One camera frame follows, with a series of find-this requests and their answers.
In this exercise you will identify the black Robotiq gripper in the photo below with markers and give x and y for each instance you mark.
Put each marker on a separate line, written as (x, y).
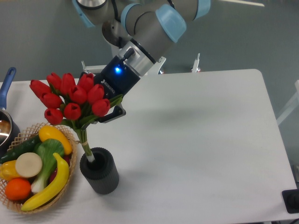
(116, 78)

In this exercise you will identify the red tulip bouquet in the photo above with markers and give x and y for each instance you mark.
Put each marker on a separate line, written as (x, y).
(73, 104)

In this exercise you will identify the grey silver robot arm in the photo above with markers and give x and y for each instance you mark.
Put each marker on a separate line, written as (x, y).
(139, 33)

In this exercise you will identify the dark grey ribbed vase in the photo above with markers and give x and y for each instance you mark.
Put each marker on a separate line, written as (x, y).
(102, 173)

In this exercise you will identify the yellow lemon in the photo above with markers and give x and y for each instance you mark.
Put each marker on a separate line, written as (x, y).
(51, 132)

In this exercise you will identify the green bok choy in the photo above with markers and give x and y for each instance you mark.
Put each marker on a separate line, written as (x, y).
(46, 150)

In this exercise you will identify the woven wicker basket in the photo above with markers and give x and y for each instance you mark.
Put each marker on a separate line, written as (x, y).
(29, 133)

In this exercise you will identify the green cucumber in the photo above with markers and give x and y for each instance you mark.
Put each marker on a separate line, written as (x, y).
(26, 146)

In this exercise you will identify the yellow banana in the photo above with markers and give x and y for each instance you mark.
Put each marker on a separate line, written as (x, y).
(52, 189)

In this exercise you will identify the red fruit in basket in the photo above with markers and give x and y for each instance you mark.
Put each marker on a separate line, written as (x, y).
(52, 177)

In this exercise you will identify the silver clamp screw right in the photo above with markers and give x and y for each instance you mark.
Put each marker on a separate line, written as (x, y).
(195, 67)

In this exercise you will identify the round beige bun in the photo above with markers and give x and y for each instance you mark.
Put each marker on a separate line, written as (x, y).
(28, 165)

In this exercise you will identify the yellow bell pepper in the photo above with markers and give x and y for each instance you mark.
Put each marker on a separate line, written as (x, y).
(8, 171)

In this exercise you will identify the orange fruit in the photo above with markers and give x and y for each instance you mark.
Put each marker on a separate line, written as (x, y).
(18, 189)

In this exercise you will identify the black device at table edge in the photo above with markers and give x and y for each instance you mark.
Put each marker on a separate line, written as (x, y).
(291, 200)

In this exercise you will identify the blue handled saucepan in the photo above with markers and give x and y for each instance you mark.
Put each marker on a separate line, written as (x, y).
(8, 129)

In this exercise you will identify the white frame at right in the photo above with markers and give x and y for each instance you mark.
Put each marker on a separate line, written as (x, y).
(290, 106)

